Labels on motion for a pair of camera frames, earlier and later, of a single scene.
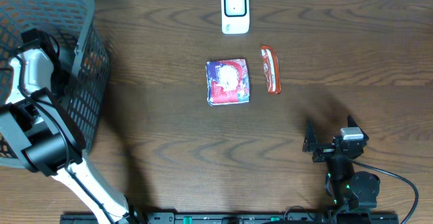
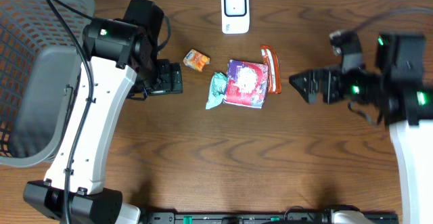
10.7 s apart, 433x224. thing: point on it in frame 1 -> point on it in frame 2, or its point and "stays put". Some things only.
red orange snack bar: x=271 y=68 stays put
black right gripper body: x=324 y=152 -> x=358 y=83
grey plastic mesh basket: x=61 y=20 stays put
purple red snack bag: x=227 y=82 -> x=246 y=83
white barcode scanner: x=235 y=11 stays put
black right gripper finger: x=310 y=138 -> x=307 y=84
